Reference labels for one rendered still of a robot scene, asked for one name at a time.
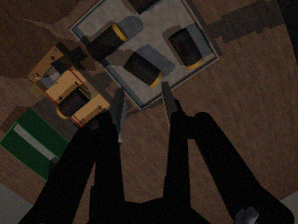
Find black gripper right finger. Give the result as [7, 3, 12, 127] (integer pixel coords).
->
[160, 81, 294, 224]

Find green open box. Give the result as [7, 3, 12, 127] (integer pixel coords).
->
[0, 107, 70, 181]

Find light grey tray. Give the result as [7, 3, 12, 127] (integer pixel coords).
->
[69, 0, 220, 111]

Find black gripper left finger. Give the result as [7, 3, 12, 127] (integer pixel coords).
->
[18, 87, 127, 224]

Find black battery with yellow top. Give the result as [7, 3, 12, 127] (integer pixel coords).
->
[169, 28, 204, 70]
[87, 22, 128, 62]
[128, 0, 159, 15]
[56, 86, 91, 119]
[123, 51, 163, 88]
[82, 115, 98, 129]

